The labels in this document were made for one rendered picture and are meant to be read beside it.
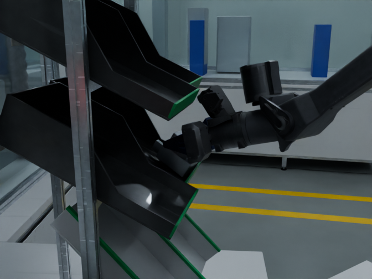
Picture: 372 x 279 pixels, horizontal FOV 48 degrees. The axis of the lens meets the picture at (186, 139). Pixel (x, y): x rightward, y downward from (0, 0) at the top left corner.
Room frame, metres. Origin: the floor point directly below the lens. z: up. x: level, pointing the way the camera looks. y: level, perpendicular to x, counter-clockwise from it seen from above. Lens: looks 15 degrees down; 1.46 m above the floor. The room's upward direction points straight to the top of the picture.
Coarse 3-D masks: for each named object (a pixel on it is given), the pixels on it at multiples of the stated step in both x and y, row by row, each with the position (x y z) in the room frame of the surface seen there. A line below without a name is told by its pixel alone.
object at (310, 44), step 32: (160, 0) 4.43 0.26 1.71; (192, 0) 4.37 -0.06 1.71; (224, 0) 4.30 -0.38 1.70; (256, 0) 4.23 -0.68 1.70; (288, 0) 4.17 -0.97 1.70; (320, 0) 4.11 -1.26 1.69; (352, 0) 4.05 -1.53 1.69; (160, 32) 4.44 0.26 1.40; (192, 32) 4.37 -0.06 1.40; (224, 32) 4.30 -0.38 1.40; (256, 32) 4.23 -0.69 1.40; (288, 32) 4.17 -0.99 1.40; (320, 32) 4.11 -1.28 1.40; (352, 32) 4.05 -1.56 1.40; (192, 64) 4.37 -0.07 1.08; (224, 64) 4.30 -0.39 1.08; (288, 64) 4.16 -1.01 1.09; (320, 64) 4.10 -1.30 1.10
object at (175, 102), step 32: (0, 0) 0.55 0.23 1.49; (32, 0) 0.54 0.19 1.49; (96, 0) 0.65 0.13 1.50; (0, 32) 0.55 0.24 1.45; (32, 32) 0.54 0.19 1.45; (96, 32) 0.65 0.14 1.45; (128, 32) 0.64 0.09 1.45; (64, 64) 0.53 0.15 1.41; (96, 64) 0.52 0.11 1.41; (128, 64) 0.64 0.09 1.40; (128, 96) 0.51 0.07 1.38; (160, 96) 0.50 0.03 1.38; (192, 96) 0.58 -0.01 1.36
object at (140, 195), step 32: (32, 96) 0.61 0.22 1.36; (64, 96) 0.67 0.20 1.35; (0, 128) 0.55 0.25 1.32; (32, 128) 0.54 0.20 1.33; (64, 128) 0.53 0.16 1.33; (96, 128) 0.66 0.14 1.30; (128, 128) 0.64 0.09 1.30; (32, 160) 0.54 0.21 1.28; (64, 160) 0.53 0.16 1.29; (96, 160) 0.52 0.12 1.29; (128, 160) 0.64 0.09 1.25; (96, 192) 0.52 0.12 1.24; (128, 192) 0.56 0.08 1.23; (160, 192) 0.60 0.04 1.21; (192, 192) 0.62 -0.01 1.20; (160, 224) 0.50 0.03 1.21
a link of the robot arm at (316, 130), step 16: (368, 48) 0.52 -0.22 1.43; (352, 64) 0.53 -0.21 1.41; (368, 64) 0.51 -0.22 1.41; (336, 80) 0.55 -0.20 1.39; (352, 80) 0.53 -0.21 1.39; (368, 80) 0.51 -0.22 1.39; (304, 96) 0.59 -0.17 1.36; (320, 96) 0.57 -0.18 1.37; (336, 96) 0.55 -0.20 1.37; (352, 96) 0.55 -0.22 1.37; (288, 112) 0.60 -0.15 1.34; (304, 112) 0.58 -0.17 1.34; (320, 112) 0.57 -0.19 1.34; (336, 112) 0.58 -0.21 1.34; (304, 128) 0.57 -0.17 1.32; (320, 128) 0.60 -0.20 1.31
